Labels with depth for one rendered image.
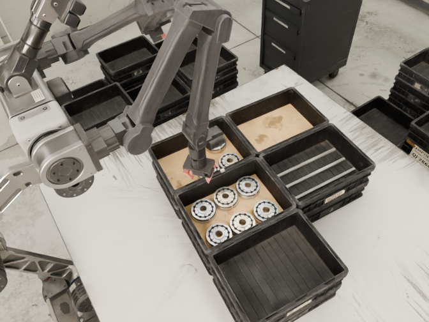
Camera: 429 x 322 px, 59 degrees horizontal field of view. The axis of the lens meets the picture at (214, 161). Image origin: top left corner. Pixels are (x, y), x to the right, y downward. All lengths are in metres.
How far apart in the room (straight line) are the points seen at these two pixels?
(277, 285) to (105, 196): 0.92
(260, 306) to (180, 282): 0.36
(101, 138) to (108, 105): 1.66
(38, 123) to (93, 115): 1.60
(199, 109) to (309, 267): 0.74
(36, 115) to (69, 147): 0.15
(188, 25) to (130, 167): 1.15
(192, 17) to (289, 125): 1.09
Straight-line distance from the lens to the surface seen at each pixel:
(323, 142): 1.87
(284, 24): 2.99
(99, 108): 2.68
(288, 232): 1.55
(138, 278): 1.65
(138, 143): 1.04
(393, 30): 4.38
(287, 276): 1.48
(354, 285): 1.65
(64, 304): 2.24
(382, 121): 2.89
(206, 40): 1.02
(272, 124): 1.91
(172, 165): 1.76
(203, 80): 1.07
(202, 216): 1.55
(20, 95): 1.17
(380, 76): 3.73
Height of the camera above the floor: 2.18
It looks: 50 degrees down
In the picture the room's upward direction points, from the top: 5 degrees counter-clockwise
